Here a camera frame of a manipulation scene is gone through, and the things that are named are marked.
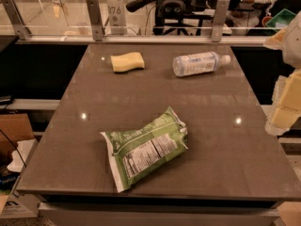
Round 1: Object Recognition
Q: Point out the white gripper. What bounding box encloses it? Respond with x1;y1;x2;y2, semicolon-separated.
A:
263;11;301;136

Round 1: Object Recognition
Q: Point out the clear blue plastic bottle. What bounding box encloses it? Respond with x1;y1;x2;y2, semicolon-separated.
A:
172;52;231;77

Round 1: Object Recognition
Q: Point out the green plastic bin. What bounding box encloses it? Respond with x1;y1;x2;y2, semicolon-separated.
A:
265;8;296;29

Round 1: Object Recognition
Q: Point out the black chair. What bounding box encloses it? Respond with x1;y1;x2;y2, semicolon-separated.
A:
126;0;212;36

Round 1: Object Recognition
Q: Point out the yellow sponge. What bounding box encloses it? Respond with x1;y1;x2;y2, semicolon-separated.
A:
111;52;145;73

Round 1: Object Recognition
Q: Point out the green snack bag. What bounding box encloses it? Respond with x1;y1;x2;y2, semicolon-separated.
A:
101;106;188;193

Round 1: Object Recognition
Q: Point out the white numbered pillar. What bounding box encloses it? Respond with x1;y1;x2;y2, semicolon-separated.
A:
106;0;127;35

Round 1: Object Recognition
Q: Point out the white crumpled paper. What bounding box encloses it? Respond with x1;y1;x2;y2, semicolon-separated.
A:
7;138;38;172

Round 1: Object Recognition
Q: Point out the brown cardboard box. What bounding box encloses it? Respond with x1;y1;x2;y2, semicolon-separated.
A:
0;114;34;165

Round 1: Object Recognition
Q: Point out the white printed box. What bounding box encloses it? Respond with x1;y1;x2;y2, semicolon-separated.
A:
0;178;40;219

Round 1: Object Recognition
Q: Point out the right metal bracket post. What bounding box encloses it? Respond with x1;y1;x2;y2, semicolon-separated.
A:
211;0;230;42

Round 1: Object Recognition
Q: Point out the metal bracket post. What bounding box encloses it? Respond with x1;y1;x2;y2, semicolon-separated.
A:
211;0;230;42
0;0;32;40
87;0;104;41

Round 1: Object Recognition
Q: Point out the middle metal bracket post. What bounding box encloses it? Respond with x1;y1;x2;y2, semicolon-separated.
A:
87;0;104;41

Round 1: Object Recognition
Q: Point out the left metal bracket post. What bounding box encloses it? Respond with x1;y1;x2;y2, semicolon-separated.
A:
0;0;32;40

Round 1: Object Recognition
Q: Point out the black cable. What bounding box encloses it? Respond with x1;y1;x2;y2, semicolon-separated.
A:
0;129;27;169

